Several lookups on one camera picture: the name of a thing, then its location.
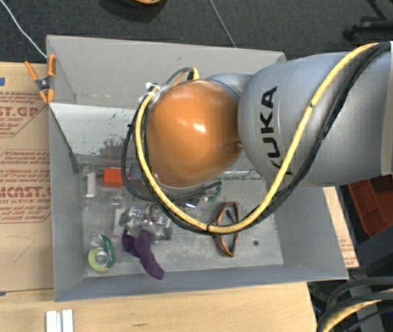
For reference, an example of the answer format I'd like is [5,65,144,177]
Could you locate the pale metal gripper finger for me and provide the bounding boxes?
[119,205,146,239]
[145,211,174,242]

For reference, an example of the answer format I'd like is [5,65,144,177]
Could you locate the purple cloth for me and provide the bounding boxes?
[121,228,166,281]

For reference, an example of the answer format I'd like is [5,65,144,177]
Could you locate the clear glass thing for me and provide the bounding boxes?
[108,188,125,209]

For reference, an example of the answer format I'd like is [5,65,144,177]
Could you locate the orange-red block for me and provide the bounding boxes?
[102,167,125,188]

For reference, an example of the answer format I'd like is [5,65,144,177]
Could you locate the grey metal bin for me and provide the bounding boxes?
[45,35,350,303]

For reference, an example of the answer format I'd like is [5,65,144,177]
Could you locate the green and yellow tape roll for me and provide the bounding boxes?
[86,234,116,275]

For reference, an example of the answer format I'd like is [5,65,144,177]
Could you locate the clear plastic bottle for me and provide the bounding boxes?
[80,163,98,212]

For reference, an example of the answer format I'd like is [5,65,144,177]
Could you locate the orange-brown sunglasses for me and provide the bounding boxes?
[212,201,241,258]

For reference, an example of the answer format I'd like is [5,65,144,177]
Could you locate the brown cardboard board, red print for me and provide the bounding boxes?
[0,59,360,295]

